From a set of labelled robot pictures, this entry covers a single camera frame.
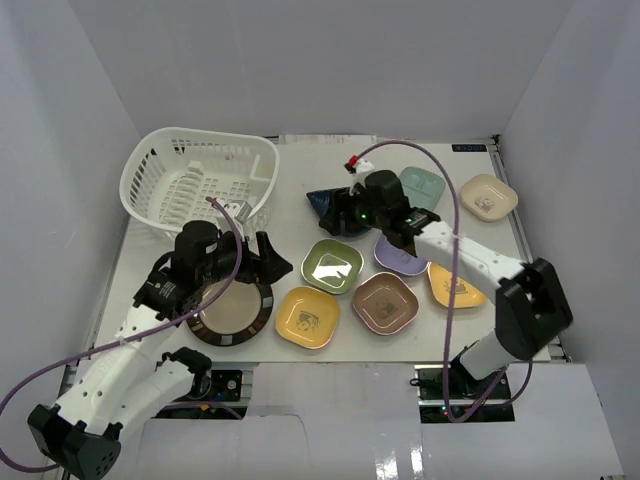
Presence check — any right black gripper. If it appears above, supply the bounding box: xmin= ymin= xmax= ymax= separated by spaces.
xmin=320 ymin=185 xmax=389 ymax=237

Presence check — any dark blue plate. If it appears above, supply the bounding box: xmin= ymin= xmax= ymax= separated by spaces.
xmin=306 ymin=187 xmax=370 ymax=238

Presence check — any green square plate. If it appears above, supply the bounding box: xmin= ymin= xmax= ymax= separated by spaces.
xmin=301 ymin=239 xmax=364 ymax=295

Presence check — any round black rimmed plate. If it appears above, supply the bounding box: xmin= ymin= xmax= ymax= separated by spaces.
xmin=187 ymin=281 xmax=274 ymax=347

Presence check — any lavender square plate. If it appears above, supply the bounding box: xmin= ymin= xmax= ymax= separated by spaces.
xmin=374 ymin=234 xmax=428 ymax=276

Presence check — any yellow panda plate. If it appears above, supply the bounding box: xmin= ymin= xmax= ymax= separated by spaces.
xmin=427 ymin=262 xmax=487 ymax=309
xmin=275 ymin=286 xmax=341 ymax=350

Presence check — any light teal square plate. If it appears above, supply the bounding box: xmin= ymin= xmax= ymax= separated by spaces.
xmin=399 ymin=167 xmax=446 ymax=211

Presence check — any pink panda square plate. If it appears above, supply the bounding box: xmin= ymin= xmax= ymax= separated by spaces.
xmin=352 ymin=272 xmax=419 ymax=336

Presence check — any cream panda square plate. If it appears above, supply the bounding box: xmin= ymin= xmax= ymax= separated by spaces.
xmin=460 ymin=174 xmax=519 ymax=223

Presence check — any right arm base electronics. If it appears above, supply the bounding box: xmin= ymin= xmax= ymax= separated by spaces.
xmin=409 ymin=366 xmax=515 ymax=424

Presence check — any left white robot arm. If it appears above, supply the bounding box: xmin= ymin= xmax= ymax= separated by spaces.
xmin=27 ymin=220 xmax=293 ymax=479

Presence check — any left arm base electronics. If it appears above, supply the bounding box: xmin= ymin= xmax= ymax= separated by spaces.
xmin=156 ymin=370 xmax=247 ymax=420

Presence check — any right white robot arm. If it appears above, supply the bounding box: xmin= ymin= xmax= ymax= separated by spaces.
xmin=319 ymin=166 xmax=573 ymax=399

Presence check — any white plastic basket bin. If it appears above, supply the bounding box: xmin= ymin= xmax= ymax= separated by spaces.
xmin=119 ymin=127 xmax=280 ymax=239

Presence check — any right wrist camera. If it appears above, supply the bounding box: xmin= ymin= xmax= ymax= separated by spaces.
xmin=344 ymin=155 xmax=376 ymax=196

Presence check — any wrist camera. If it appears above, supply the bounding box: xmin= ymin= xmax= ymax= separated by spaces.
xmin=224 ymin=200 xmax=252 ymax=224
xmin=344 ymin=155 xmax=376 ymax=196

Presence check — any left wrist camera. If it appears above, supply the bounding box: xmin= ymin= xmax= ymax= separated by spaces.
xmin=224 ymin=200 xmax=252 ymax=224

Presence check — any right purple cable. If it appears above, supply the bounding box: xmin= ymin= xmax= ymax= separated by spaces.
xmin=355 ymin=139 xmax=533 ymax=424

